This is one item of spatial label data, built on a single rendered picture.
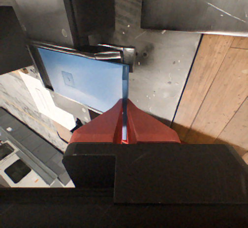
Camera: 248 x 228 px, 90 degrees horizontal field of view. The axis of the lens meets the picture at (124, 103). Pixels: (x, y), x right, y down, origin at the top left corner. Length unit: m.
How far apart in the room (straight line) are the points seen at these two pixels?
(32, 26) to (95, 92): 0.12
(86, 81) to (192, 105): 0.16
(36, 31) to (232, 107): 0.28
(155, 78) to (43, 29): 0.17
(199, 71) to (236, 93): 0.05
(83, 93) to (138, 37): 0.11
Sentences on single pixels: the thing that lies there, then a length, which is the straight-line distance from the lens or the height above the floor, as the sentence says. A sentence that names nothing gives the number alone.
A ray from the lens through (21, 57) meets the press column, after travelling 0.42.
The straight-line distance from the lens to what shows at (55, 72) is 0.21.
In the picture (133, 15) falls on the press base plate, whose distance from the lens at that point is 0.21.
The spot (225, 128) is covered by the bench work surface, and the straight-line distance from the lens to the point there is 0.24.
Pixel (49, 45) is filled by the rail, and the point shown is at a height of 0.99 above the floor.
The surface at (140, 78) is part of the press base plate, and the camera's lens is 0.22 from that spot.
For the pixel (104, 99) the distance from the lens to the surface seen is 0.16.
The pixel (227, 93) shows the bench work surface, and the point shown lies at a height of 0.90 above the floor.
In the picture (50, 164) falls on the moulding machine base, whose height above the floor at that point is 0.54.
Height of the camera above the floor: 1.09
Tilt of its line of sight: 43 degrees down
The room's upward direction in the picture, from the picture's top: 136 degrees counter-clockwise
